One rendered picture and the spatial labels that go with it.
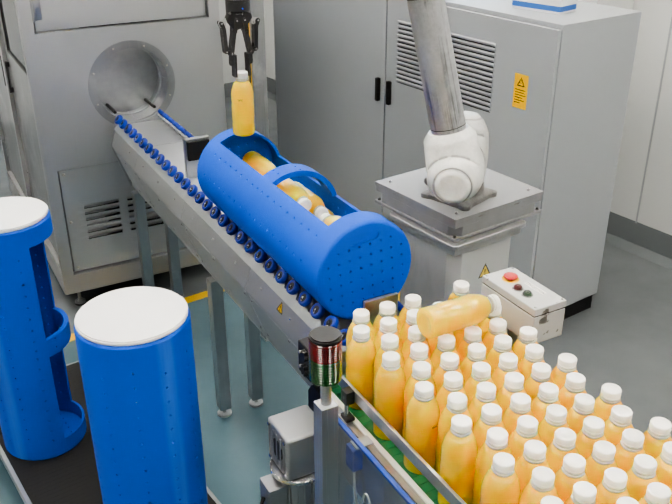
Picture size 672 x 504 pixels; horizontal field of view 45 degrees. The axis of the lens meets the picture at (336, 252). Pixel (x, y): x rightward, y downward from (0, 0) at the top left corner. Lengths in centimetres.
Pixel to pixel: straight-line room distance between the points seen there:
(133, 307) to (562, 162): 215
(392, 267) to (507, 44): 168
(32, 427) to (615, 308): 278
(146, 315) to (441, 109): 96
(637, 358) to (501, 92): 135
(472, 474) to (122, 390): 88
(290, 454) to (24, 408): 129
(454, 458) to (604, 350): 243
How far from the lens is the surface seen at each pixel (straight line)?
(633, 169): 493
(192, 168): 322
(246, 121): 265
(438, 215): 254
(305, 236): 213
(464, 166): 230
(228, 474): 316
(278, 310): 239
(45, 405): 300
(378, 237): 210
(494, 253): 266
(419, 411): 169
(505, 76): 366
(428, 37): 227
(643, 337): 415
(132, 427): 214
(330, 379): 157
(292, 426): 197
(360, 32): 440
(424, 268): 266
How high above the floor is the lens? 208
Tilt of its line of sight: 26 degrees down
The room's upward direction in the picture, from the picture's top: straight up
